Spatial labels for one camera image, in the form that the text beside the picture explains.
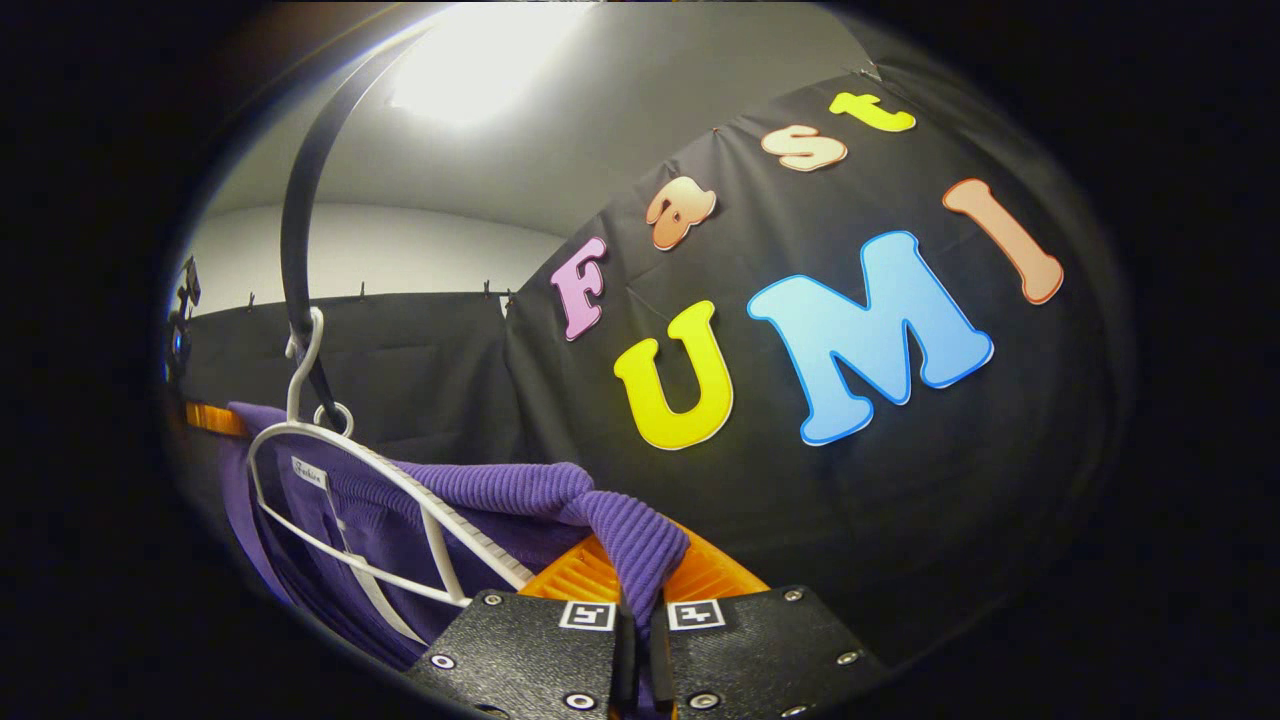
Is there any purple knit cardigan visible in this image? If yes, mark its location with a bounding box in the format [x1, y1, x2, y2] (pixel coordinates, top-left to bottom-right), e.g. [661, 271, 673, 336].
[215, 400, 692, 693]

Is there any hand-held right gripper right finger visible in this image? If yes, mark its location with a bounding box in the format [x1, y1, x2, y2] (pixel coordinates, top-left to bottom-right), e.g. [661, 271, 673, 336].
[650, 524, 891, 720]

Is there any white plastic clothes hanger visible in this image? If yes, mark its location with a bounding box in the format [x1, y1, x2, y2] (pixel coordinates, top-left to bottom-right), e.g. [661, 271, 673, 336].
[246, 306, 537, 647]

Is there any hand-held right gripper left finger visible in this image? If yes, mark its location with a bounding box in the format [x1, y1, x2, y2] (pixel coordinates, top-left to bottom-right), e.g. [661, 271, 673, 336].
[405, 535, 637, 720]

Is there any black metal clothes rack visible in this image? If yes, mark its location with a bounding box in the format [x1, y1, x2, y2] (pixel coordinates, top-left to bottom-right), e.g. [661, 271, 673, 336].
[279, 28, 443, 433]

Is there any black backdrop cloth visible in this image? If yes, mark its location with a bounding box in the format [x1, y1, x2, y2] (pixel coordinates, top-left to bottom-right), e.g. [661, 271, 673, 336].
[175, 55, 1137, 673]

